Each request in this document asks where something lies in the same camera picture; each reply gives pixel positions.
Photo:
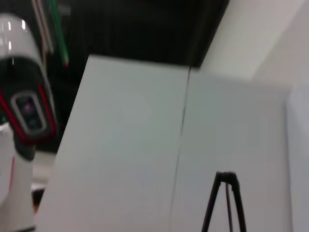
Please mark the black glasses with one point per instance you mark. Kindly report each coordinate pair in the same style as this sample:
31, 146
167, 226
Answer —
239, 207

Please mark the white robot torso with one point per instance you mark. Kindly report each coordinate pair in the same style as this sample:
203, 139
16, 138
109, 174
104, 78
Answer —
14, 193

